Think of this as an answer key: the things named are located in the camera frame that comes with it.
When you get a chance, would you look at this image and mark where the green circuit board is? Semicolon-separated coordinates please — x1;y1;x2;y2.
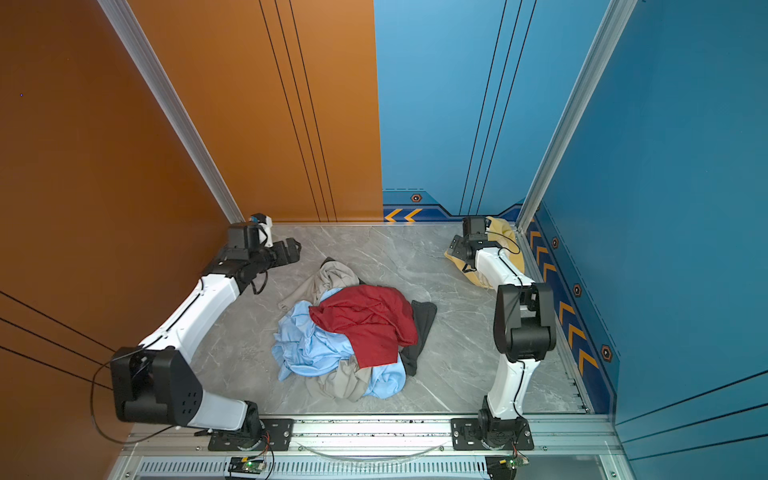
485;455;530;480
226;456;269;479

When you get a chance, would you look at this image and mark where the right aluminium corner post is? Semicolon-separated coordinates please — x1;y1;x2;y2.
516;0;638;233

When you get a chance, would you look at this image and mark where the beige grey cloth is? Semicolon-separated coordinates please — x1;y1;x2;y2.
277;257;371;402

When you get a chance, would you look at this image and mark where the dark grey cloth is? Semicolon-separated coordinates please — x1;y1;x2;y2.
320;256;438;377

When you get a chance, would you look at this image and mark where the white vent grille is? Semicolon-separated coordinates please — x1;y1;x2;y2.
129;456;489;479

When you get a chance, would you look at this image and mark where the right green circuit board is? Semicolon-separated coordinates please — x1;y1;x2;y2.
485;455;530;480

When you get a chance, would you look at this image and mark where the aluminium corner post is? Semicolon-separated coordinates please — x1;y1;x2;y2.
516;0;638;233
98;0;245;223

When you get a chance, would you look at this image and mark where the left aluminium corner post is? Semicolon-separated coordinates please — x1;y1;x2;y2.
98;0;245;223

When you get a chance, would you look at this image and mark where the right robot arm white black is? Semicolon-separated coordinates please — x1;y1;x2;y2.
446;216;557;451

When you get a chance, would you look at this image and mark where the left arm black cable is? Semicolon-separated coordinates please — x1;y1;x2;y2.
89;287;199;446

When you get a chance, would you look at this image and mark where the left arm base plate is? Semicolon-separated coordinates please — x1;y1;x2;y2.
207;418;294;454

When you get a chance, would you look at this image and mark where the aluminium front rail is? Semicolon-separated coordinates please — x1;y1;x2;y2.
108;414;633;479

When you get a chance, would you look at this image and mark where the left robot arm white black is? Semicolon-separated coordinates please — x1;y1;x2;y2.
109;214;302;442

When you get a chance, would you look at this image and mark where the left green circuit board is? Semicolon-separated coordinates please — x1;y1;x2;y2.
226;456;269;479

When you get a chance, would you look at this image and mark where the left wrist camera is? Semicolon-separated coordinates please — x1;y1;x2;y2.
250;213;273;247

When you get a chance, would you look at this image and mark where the light blue cloth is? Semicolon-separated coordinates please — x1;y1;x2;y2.
271;301;406;399

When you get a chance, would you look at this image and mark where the yellow cloth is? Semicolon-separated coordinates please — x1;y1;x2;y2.
444;216;533;290

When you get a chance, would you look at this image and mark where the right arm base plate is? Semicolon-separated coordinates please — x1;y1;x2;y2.
450;417;535;451

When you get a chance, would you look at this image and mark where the red cloth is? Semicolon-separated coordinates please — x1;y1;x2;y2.
309;285;419;368

